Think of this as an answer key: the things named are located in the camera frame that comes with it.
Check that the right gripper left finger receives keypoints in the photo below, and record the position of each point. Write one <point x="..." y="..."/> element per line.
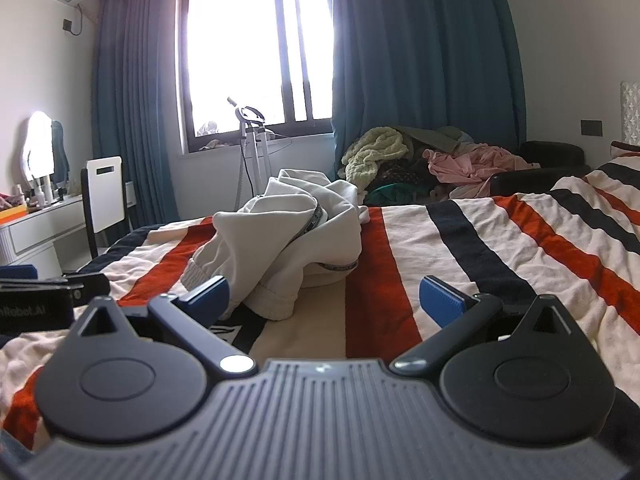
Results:
<point x="186" y="320"/>

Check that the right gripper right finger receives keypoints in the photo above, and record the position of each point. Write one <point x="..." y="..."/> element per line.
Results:
<point x="463" y="320"/>

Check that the white sweatpants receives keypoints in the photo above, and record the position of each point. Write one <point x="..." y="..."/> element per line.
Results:
<point x="303" y="231"/>

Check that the white dresser desk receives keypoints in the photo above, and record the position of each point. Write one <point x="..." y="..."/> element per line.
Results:
<point x="54" y="240"/>

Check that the orange tray on desk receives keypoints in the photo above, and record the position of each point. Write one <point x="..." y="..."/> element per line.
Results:
<point x="13" y="213"/>

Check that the striped bed blanket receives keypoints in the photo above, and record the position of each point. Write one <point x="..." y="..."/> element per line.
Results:
<point x="578" y="242"/>

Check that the pink garment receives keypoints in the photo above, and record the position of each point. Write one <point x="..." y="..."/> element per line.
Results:
<point x="473" y="163"/>

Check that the lit vanity mirror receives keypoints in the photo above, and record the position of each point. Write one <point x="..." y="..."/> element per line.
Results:
<point x="37" y="153"/>

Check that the olive green garment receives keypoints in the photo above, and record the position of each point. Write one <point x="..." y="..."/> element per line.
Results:
<point x="444" y="139"/>

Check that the dark armchair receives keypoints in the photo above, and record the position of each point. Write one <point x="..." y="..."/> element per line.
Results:
<point x="552" y="161"/>

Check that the white garment steamer stand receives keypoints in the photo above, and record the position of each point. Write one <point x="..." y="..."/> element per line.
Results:
<point x="255" y="164"/>

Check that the left teal curtain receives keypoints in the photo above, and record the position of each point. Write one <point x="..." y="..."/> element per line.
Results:
<point x="126" y="112"/>

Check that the teal curtain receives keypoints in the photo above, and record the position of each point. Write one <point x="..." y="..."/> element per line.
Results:
<point x="126" y="112"/>
<point x="427" y="64"/>

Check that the right teal curtain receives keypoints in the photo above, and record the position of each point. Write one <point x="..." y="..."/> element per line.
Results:
<point x="427" y="64"/>

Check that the white chair black frame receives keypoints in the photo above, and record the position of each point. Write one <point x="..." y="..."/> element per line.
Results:
<point x="103" y="197"/>

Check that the dark wall switch plate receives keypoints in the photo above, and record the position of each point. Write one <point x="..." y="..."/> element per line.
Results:
<point x="591" y="127"/>

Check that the window with dark frame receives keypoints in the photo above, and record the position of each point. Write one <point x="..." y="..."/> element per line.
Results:
<point x="275" y="56"/>

